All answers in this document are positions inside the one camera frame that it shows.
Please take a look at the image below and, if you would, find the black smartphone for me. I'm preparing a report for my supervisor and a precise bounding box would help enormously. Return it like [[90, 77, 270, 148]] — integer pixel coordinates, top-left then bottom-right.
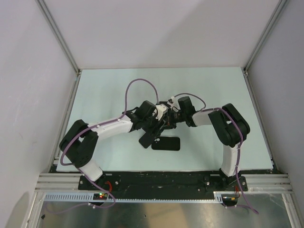
[[139, 133, 155, 149]]

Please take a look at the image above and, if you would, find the black phone case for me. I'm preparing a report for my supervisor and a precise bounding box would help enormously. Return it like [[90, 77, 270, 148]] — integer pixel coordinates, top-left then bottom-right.
[[151, 136, 181, 151]]

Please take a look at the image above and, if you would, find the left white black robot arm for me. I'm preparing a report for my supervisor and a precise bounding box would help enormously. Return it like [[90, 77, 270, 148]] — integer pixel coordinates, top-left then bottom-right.
[[59, 101, 169, 190]]

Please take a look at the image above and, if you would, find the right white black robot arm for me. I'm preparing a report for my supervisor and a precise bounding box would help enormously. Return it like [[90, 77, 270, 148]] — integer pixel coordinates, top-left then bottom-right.
[[163, 96, 250, 190]]

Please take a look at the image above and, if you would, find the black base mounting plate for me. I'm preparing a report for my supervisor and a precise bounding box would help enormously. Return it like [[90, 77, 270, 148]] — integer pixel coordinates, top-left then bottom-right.
[[78, 171, 248, 200]]

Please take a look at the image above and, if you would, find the left controller board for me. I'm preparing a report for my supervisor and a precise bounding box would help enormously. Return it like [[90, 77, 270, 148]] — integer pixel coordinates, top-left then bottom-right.
[[93, 193, 108, 200]]

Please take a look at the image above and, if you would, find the controller board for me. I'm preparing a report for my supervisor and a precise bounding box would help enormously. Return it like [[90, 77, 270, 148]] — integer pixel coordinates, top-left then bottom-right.
[[222, 196, 238, 207], [93, 193, 108, 200]]

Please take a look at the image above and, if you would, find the right controller board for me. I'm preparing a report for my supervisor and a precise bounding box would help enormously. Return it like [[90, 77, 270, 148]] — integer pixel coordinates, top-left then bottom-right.
[[222, 196, 238, 207]]

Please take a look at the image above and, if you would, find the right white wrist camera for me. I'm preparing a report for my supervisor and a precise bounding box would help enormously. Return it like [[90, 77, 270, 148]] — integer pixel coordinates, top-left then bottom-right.
[[167, 96, 177, 108]]

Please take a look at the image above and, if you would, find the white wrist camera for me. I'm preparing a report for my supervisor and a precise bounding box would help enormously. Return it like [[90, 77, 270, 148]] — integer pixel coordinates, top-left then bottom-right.
[[155, 104, 168, 120], [167, 96, 177, 108]]

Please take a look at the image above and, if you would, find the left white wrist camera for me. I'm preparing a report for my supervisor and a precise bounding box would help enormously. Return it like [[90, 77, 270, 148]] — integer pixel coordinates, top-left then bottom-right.
[[155, 104, 168, 120]]

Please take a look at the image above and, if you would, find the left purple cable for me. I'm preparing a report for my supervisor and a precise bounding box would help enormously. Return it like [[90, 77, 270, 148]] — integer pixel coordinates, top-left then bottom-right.
[[60, 78, 160, 209]]

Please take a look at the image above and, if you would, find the grey slotted cable duct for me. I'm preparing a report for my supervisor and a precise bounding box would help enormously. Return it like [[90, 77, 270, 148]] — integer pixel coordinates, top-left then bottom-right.
[[45, 192, 223, 203]]

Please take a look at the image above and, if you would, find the right aluminium frame post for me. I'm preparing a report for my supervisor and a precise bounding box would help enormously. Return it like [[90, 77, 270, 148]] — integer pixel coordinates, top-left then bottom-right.
[[243, 0, 290, 76]]

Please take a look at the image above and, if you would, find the aluminium frame post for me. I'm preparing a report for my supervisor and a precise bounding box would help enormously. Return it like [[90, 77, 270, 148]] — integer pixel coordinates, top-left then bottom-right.
[[243, 0, 290, 76], [35, 0, 81, 76]]

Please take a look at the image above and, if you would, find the left aluminium frame post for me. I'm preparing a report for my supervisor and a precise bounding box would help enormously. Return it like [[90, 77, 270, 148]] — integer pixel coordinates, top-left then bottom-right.
[[35, 0, 81, 76]]

